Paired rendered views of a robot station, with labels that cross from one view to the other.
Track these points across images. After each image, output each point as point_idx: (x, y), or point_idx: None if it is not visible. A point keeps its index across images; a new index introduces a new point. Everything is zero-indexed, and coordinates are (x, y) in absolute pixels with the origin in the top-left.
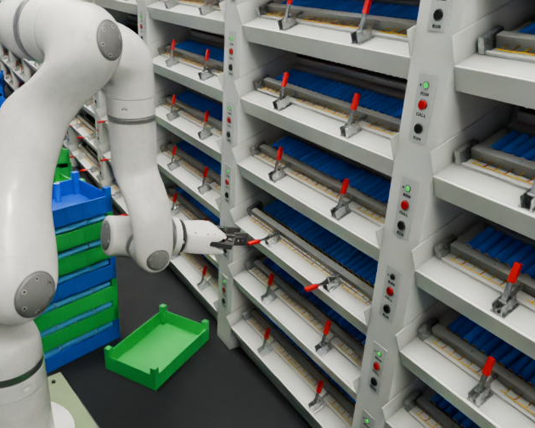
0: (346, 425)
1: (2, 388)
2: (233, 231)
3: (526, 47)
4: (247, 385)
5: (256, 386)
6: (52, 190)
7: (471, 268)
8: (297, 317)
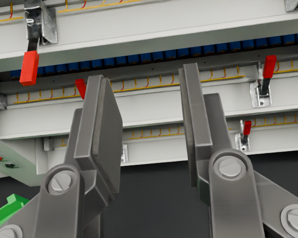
0: (286, 127)
1: None
2: (109, 124)
3: None
4: (131, 191)
5: (139, 182)
6: None
7: None
8: (168, 94)
